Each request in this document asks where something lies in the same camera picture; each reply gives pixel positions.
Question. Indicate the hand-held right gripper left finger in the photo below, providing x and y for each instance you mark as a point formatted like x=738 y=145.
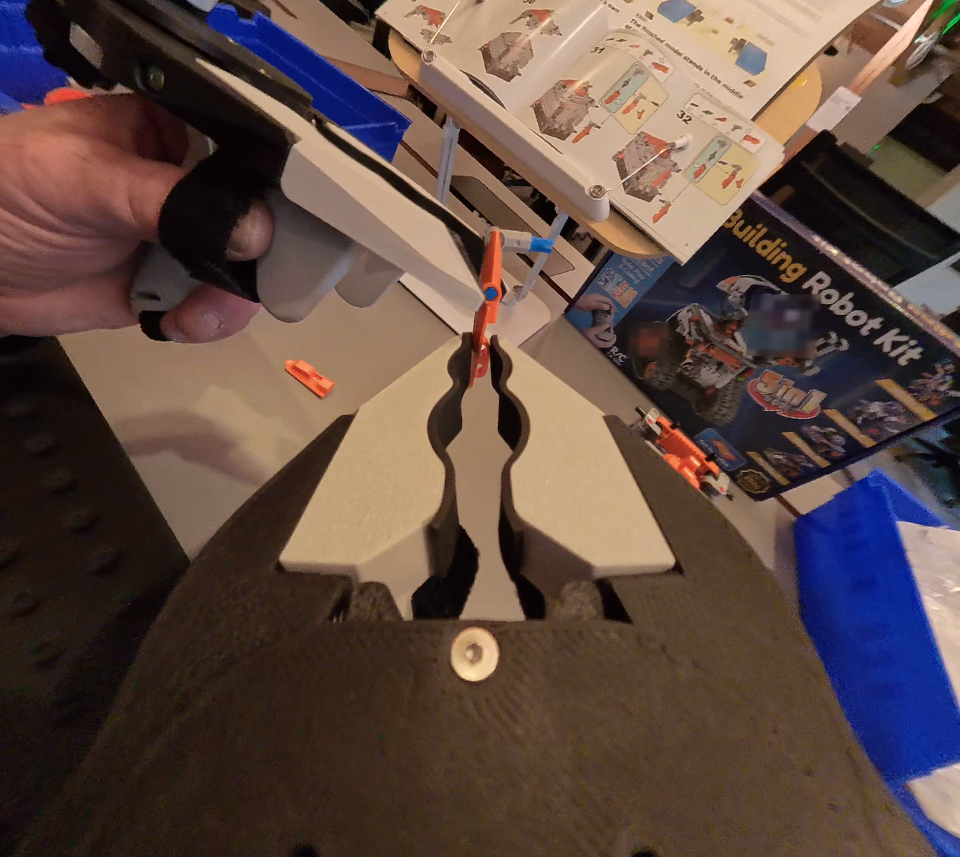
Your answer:
x=360 y=489

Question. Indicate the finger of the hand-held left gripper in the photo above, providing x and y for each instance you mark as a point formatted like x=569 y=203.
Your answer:
x=390 y=161
x=375 y=234

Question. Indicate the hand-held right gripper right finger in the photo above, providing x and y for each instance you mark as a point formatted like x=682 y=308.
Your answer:
x=592 y=497

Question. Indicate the blue tagged parts bin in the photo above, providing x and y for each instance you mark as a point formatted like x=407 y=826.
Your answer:
x=345 y=92

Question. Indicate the grey orange toy robot model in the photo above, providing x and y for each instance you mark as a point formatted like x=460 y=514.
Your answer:
x=679 y=448

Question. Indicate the orange grey claw assembly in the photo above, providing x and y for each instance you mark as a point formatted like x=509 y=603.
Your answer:
x=489 y=272

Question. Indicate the orange brick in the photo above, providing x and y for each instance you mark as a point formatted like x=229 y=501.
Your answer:
x=309 y=377

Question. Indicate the person's left hand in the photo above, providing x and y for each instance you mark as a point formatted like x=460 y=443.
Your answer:
x=75 y=212

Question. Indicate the white wooden book stand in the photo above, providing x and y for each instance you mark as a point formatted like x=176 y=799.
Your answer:
x=510 y=122

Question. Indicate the blue storage bin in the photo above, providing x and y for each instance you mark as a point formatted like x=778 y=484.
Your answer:
x=847 y=609

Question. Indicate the black perforated board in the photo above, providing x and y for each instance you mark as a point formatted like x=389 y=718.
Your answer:
x=60 y=497

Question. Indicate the dark blue robot kit box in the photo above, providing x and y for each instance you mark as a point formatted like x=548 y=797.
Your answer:
x=885 y=377

